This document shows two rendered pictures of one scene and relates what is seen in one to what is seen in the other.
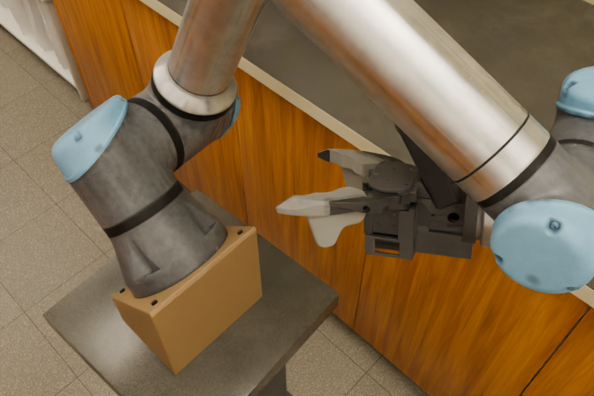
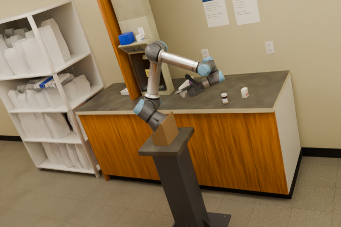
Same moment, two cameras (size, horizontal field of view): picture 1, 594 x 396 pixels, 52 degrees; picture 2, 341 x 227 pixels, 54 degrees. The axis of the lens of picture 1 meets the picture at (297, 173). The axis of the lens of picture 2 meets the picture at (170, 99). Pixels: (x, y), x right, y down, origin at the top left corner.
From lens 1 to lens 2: 1.81 m
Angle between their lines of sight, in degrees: 29
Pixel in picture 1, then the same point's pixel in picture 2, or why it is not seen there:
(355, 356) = (217, 196)
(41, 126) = (87, 189)
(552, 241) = (202, 68)
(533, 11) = not seen: hidden behind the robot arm
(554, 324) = (244, 127)
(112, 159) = (145, 105)
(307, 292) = (187, 129)
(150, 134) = (148, 102)
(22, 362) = not seen: outside the picture
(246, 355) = (180, 139)
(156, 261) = (158, 119)
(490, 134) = (192, 62)
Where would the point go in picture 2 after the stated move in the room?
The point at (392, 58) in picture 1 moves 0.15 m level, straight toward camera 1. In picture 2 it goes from (179, 60) to (182, 66)
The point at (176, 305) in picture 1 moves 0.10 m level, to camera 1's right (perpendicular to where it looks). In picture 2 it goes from (164, 123) to (177, 118)
